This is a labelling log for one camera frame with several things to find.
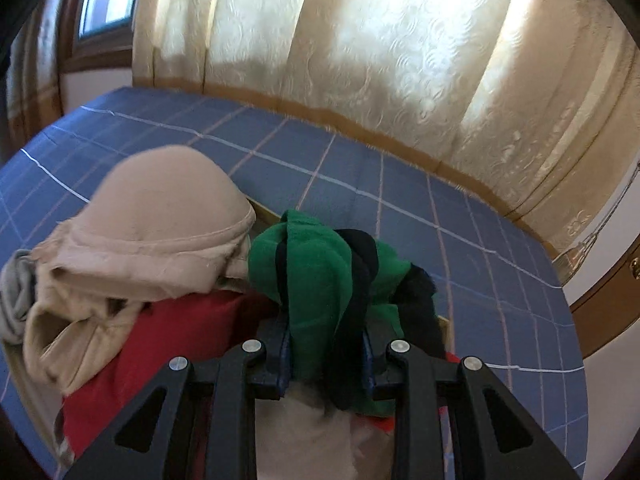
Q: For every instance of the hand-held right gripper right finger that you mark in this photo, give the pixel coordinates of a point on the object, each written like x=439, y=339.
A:
x=367, y=370

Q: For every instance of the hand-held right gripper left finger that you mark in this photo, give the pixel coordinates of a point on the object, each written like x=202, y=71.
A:
x=284, y=370

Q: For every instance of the orange-red underwear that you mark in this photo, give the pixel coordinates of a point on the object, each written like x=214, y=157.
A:
x=382, y=420

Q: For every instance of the white textured underwear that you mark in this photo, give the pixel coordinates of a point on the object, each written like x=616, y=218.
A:
x=300, y=435

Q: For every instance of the black underwear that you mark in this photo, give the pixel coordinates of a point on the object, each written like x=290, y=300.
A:
x=420, y=305

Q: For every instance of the green underwear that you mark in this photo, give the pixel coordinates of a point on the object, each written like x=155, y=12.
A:
x=310, y=280

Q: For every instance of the maroon underwear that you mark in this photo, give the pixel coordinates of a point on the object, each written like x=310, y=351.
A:
x=175, y=340

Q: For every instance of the shallow yellow tray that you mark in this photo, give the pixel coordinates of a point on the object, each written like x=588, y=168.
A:
x=265, y=212

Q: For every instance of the large beige underwear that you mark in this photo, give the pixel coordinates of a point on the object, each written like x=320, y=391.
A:
x=160, y=220

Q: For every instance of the small grey underwear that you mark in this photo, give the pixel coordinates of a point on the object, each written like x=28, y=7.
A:
x=15, y=295

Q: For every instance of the blue checked tablecloth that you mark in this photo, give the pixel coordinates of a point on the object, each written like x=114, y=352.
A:
x=350, y=160

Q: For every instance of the brown wooden door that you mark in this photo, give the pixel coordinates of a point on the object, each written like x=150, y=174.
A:
x=610, y=310

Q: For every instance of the brass door knob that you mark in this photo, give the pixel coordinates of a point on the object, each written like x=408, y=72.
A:
x=635, y=269

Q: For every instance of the cream patterned curtain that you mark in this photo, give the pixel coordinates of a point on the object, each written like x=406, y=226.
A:
x=375, y=50

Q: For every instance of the narrow cream side curtain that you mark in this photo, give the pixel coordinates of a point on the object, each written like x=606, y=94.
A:
x=35, y=60

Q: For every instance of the wooden framed window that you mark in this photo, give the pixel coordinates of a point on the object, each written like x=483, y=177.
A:
x=105, y=5

